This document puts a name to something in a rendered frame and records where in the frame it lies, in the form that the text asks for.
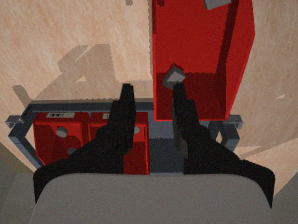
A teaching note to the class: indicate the grey block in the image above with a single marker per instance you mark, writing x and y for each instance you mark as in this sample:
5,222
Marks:
210,4
174,76

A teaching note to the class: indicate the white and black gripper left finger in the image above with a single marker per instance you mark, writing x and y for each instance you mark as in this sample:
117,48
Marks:
111,141

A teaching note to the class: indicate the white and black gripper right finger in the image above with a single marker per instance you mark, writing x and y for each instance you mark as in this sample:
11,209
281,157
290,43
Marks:
200,152

